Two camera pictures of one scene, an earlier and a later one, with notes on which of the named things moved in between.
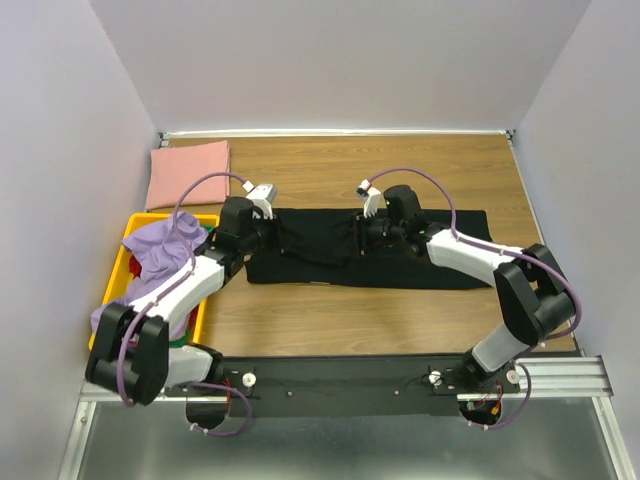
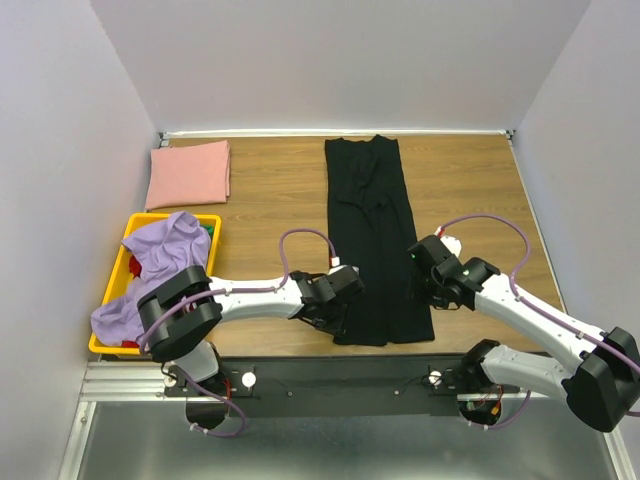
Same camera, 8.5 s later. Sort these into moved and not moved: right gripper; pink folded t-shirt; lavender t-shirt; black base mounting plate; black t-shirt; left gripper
Moved: black t-shirt; left gripper; right gripper
Not moved: pink folded t-shirt; lavender t-shirt; black base mounting plate
